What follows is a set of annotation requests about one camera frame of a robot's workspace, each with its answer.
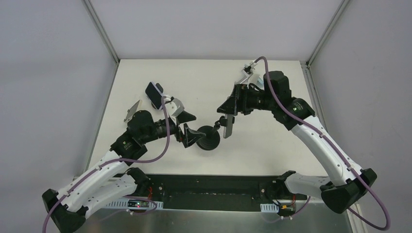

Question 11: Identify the black gooseneck phone stand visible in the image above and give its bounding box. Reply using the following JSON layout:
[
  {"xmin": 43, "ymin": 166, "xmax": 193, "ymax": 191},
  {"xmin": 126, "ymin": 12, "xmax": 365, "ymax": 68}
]
[{"xmin": 196, "ymin": 116, "xmax": 225, "ymax": 151}]

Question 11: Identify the black phone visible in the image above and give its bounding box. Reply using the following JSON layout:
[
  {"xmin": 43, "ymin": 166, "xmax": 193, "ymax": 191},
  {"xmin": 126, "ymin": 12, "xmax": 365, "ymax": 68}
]
[{"xmin": 223, "ymin": 114, "xmax": 235, "ymax": 138}]

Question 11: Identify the light blue cased phone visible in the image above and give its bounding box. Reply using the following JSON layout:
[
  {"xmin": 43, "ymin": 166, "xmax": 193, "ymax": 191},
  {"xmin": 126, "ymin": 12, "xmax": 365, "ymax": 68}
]
[{"xmin": 251, "ymin": 75, "xmax": 264, "ymax": 89}]

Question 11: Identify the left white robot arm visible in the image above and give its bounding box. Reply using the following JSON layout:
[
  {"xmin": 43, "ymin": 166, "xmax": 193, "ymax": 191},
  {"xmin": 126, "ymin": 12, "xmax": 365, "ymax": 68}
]
[{"xmin": 42, "ymin": 110, "xmax": 206, "ymax": 233}]

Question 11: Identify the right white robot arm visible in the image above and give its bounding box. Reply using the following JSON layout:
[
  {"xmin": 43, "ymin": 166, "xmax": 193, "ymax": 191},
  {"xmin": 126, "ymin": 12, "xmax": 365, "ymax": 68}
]
[{"xmin": 217, "ymin": 71, "xmax": 377, "ymax": 214}]

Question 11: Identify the silver metal phone stand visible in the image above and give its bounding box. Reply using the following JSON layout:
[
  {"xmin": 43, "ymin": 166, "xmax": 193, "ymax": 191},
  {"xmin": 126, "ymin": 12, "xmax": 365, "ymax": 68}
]
[{"xmin": 234, "ymin": 71, "xmax": 253, "ymax": 85}]

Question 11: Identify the round wooden base stand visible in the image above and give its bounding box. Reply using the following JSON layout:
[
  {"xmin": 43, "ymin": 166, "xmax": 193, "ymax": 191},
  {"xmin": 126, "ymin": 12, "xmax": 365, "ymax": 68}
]
[{"xmin": 150, "ymin": 82, "xmax": 164, "ymax": 110}]

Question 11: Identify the lilac cased phone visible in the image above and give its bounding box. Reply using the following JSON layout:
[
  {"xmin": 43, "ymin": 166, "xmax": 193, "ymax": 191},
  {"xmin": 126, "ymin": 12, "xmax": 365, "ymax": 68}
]
[{"xmin": 145, "ymin": 82, "xmax": 164, "ymax": 110}]

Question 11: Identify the cream cased phone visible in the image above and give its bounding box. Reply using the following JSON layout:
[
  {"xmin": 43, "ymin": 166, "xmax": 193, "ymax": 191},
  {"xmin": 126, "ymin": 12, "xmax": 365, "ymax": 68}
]
[{"xmin": 123, "ymin": 100, "xmax": 142, "ymax": 123}]

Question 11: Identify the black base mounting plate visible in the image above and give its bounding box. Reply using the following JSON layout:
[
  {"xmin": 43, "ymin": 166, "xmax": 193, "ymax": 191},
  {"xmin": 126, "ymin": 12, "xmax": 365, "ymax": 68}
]
[{"xmin": 106, "ymin": 174, "xmax": 324, "ymax": 213}]

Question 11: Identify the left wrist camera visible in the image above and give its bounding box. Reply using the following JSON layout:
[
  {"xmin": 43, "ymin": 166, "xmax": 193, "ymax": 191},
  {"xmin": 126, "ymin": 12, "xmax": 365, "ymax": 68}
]
[{"xmin": 162, "ymin": 95, "xmax": 185, "ymax": 125}]

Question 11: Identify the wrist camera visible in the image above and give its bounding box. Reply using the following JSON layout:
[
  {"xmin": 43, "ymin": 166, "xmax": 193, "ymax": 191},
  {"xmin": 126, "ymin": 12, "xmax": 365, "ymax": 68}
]
[
  {"xmin": 162, "ymin": 95, "xmax": 185, "ymax": 125},
  {"xmin": 242, "ymin": 61, "xmax": 257, "ymax": 77}
]

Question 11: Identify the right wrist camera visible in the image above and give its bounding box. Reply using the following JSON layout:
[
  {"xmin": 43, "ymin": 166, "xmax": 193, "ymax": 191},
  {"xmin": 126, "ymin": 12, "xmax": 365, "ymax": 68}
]
[{"xmin": 242, "ymin": 61, "xmax": 257, "ymax": 77}]

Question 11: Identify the left white cable duct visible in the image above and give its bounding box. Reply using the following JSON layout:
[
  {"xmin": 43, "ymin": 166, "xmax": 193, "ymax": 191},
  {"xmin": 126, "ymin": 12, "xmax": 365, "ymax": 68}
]
[{"xmin": 104, "ymin": 198, "xmax": 164, "ymax": 210}]

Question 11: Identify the white cable duct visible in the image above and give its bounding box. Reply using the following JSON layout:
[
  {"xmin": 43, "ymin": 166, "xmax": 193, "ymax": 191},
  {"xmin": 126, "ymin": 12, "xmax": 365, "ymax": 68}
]
[
  {"xmin": 260, "ymin": 203, "xmax": 279, "ymax": 213},
  {"xmin": 104, "ymin": 198, "xmax": 164, "ymax": 210}
]

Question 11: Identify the right white cable duct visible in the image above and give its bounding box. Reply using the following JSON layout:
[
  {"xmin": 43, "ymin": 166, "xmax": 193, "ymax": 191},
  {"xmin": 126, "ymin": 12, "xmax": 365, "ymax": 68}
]
[{"xmin": 260, "ymin": 203, "xmax": 279, "ymax": 213}]

